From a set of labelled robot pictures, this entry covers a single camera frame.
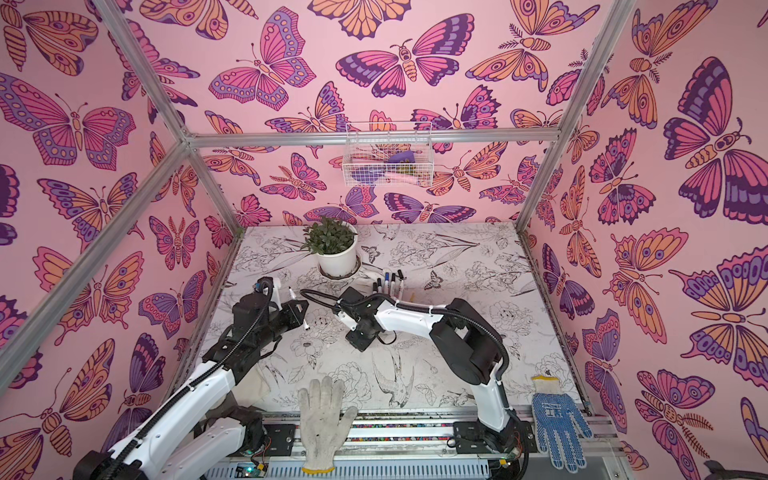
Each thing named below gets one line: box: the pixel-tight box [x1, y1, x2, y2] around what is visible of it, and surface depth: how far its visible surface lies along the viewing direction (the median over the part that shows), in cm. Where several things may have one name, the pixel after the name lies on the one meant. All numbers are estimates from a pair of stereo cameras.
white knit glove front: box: [298, 376, 358, 474], surface depth 78 cm
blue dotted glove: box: [531, 374, 593, 473], surface depth 77 cm
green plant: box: [301, 218, 358, 255], surface depth 97 cm
